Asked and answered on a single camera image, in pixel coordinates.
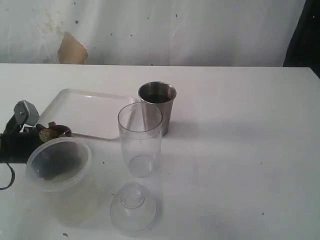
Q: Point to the clear plastic shaker tumbler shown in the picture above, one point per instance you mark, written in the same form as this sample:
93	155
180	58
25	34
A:
140	130

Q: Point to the white rectangular plastic tray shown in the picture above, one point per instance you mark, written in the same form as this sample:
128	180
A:
86	113

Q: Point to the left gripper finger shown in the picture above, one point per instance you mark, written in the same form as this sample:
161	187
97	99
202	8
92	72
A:
24	113

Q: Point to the large translucent plastic container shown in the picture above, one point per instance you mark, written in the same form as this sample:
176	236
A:
62	169

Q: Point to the dark curtain at right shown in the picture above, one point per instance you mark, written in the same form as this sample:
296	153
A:
304	46

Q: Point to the small brown gold cup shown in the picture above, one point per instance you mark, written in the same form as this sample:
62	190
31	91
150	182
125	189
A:
53	131

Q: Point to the stainless steel cup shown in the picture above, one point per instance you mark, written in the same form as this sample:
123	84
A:
161	95

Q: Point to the clear plastic shaker lid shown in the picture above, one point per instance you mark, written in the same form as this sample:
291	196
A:
133	208

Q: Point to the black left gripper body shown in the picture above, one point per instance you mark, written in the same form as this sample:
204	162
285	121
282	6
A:
16	148

